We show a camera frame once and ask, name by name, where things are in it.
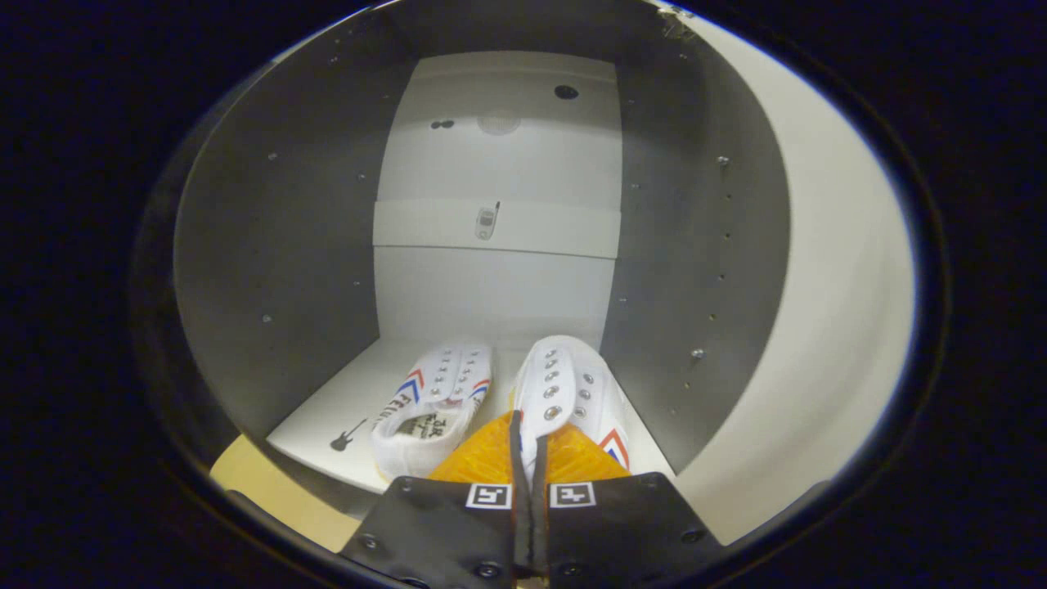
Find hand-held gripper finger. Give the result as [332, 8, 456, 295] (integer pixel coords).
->
[532, 421, 722, 589]
[339, 411, 532, 589]

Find white shoe red blue stripes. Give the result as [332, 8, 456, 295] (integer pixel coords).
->
[511, 335, 631, 483]
[371, 344, 494, 482]

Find grey shoe cabinet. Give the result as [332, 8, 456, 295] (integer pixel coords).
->
[172, 0, 794, 500]

